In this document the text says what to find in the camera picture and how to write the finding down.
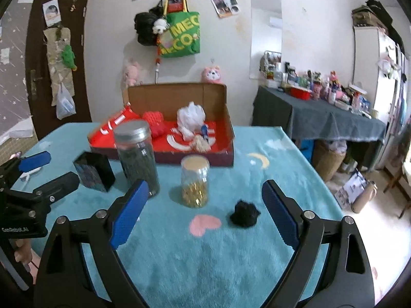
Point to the red pom-pom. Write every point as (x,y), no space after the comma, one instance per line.
(151,118)

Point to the red knitted soft toy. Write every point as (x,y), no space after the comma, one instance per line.
(159,131)

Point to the pink plush on wall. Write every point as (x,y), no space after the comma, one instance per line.
(131,72)

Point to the photo wall poster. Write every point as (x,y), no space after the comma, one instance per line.
(223,3)

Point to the white and red stick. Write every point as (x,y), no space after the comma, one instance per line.
(157,70)

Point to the small colourful printed box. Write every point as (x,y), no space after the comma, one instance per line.
(96,170)

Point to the black hanging bag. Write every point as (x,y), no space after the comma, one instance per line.
(144,25)

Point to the clutter of bottles and figurines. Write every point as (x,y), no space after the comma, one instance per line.
(334,89)

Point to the woven basket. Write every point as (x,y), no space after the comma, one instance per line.
(327,163)

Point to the white mesh bath sponge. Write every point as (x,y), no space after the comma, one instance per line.
(191,117)

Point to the pile of dark bags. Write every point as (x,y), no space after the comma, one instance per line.
(379,9)

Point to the wall mirror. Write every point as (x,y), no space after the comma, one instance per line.
(266,38)

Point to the green plush toy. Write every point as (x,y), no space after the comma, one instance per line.
(68,56)

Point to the glass jar with dark contents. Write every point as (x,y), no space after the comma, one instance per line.
(138,163)

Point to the small blue object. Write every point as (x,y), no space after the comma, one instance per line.
(204,131)

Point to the red photo frame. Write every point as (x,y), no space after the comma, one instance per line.
(176,3)

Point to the white wardrobe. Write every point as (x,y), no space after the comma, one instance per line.
(366,70)

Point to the side table with grey cloth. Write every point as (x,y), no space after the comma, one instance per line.
(321,122)

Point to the blue storage box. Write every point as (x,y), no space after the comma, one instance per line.
(306,149)

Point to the clear plastic bag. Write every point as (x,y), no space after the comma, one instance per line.
(65,106)

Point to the dark brown door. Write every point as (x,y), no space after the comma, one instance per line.
(80,70)

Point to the white plush on wardrobe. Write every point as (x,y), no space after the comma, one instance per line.
(387,65)

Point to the wooden chair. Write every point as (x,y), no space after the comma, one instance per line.
(398,173)

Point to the red container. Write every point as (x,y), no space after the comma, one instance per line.
(300,94)

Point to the pink plush with white face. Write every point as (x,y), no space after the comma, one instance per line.
(212,74)

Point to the photo on door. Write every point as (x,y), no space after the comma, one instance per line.
(51,11)

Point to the cardboard box with red lining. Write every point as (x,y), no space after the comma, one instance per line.
(179,96)

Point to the dark star-print wall cloth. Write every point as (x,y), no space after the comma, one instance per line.
(12,96)

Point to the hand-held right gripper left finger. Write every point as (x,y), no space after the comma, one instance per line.
(128,213)

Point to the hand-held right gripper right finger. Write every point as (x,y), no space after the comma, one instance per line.
(281,213)

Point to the person's left hand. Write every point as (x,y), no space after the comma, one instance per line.
(22,253)

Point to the beige thermos bottle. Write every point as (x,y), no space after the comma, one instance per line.
(362,199)

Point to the black pom-pom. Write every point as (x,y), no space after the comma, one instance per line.
(244,215)

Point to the teal blanket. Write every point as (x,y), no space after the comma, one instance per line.
(199,263)

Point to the green tote bag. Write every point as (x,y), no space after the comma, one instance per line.
(179,35)

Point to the small white plush charm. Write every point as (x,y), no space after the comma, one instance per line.
(159,25)

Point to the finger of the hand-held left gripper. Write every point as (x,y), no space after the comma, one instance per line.
(33,161)
(61,184)

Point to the glass jar with gold contents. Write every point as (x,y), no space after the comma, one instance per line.
(195,192)

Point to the beige hanging organiser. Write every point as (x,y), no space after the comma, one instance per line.
(54,54)

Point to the printed paper bag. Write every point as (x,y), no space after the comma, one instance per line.
(350,186)

